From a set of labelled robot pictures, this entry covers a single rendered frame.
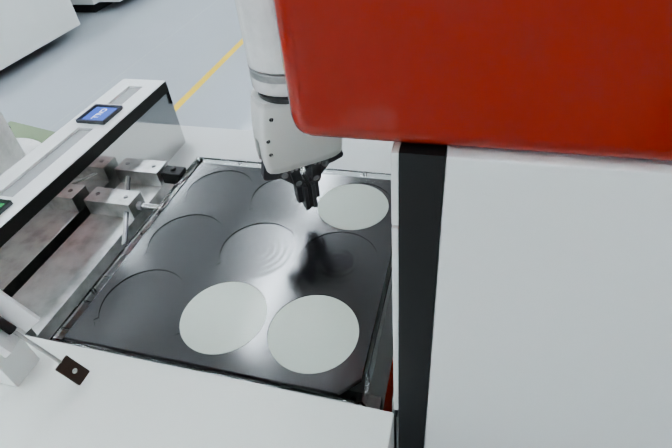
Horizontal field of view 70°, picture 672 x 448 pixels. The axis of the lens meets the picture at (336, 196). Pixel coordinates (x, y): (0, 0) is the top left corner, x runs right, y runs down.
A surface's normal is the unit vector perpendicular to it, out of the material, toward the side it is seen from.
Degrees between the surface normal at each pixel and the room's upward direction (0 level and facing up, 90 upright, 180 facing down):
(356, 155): 0
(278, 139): 90
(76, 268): 0
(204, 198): 0
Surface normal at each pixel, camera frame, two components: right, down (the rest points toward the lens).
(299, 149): 0.37, 0.62
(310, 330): -0.08, -0.77
